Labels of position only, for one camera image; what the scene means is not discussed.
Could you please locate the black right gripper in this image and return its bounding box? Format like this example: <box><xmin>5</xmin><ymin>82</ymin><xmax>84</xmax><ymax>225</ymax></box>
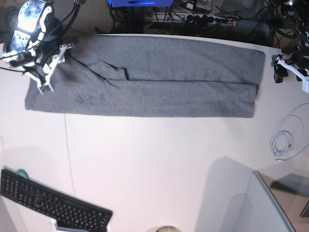
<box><xmin>24</xmin><ymin>39</ymin><xmax>65</xmax><ymax>66</ymax></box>

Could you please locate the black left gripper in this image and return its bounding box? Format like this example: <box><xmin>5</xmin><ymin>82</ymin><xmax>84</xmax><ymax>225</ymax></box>
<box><xmin>272</xmin><ymin>41</ymin><xmax>309</xmax><ymax>84</ymax></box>

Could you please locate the grey t-shirt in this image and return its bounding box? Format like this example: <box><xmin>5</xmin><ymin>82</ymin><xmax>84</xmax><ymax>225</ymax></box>
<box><xmin>25</xmin><ymin>35</ymin><xmax>265</xmax><ymax>118</ymax></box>

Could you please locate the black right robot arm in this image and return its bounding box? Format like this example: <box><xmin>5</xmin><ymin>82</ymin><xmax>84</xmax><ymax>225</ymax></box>
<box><xmin>1</xmin><ymin>0</ymin><xmax>85</xmax><ymax>85</ymax></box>

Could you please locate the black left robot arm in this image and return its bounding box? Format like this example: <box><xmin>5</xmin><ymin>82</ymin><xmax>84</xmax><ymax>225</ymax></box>
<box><xmin>271</xmin><ymin>0</ymin><xmax>309</xmax><ymax>84</ymax></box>

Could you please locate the white power strip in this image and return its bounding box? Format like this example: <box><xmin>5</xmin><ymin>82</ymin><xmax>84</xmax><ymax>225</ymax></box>
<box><xmin>184</xmin><ymin>13</ymin><xmax>239</xmax><ymax>27</ymax></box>

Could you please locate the blue box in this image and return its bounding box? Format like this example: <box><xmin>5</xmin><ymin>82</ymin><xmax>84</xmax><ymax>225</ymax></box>
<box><xmin>107</xmin><ymin>0</ymin><xmax>174</xmax><ymax>7</ymax></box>

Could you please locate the green tape roll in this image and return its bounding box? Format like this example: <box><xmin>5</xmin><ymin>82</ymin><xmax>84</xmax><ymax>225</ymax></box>
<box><xmin>15</xmin><ymin>169</ymin><xmax>29</xmax><ymax>179</ymax></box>

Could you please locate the black computer keyboard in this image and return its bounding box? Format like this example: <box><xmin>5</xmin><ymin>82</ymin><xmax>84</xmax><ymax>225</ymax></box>
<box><xmin>0</xmin><ymin>169</ymin><xmax>112</xmax><ymax>232</ymax></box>

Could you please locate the round metallic can top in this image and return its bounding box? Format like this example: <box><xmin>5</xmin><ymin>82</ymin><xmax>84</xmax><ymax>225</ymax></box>
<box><xmin>155</xmin><ymin>225</ymin><xmax>180</xmax><ymax>232</ymax></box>

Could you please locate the coiled white cable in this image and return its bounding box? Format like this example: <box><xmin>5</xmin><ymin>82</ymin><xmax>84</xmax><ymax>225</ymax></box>
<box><xmin>269</xmin><ymin>103</ymin><xmax>309</xmax><ymax>162</ymax></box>

